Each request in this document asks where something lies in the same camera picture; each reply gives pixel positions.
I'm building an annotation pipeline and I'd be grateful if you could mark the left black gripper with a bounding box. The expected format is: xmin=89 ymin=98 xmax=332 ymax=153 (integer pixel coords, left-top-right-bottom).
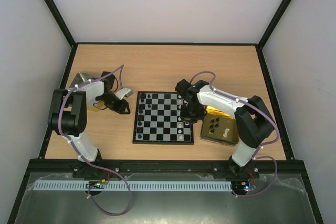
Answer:
xmin=98 ymin=93 xmax=130 ymax=115

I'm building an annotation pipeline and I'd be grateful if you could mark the gold metal tin tray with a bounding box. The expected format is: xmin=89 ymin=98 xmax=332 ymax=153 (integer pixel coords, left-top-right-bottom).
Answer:
xmin=200 ymin=106 xmax=239 ymax=146

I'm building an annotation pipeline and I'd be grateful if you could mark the black grey chess board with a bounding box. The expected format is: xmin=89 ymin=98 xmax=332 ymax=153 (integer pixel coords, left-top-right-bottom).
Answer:
xmin=132 ymin=91 xmax=194 ymax=145

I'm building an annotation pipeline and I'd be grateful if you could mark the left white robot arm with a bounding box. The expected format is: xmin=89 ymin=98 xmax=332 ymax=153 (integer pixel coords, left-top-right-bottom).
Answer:
xmin=48 ymin=71 xmax=133 ymax=166

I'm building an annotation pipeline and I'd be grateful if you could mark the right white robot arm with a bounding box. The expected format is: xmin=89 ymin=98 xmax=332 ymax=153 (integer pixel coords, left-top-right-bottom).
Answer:
xmin=175 ymin=79 xmax=280 ymax=178

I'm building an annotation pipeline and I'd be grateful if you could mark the silver tin lid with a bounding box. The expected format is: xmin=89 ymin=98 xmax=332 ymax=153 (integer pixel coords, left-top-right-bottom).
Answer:
xmin=68 ymin=72 xmax=104 ymax=106

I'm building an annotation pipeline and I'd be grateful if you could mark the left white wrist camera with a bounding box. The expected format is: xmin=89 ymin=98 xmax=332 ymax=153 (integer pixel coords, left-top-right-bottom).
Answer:
xmin=115 ymin=88 xmax=133 ymax=100

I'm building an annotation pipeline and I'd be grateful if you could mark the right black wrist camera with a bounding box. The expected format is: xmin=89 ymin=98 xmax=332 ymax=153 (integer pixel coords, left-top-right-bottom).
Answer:
xmin=175 ymin=79 xmax=194 ymax=98

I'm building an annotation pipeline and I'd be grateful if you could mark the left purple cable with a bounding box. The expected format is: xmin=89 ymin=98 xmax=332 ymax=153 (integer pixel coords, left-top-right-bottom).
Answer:
xmin=58 ymin=64 xmax=133 ymax=216

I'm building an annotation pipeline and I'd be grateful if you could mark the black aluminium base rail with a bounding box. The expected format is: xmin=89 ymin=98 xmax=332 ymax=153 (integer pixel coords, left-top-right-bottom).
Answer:
xmin=72 ymin=158 xmax=260 ymax=180

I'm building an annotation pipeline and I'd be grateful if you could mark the white slotted cable duct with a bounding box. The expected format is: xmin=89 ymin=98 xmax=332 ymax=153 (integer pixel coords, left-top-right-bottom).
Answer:
xmin=33 ymin=180 xmax=232 ymax=192

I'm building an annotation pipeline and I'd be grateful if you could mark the black enclosure frame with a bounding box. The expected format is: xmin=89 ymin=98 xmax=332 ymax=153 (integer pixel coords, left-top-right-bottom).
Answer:
xmin=6 ymin=0 xmax=325 ymax=224

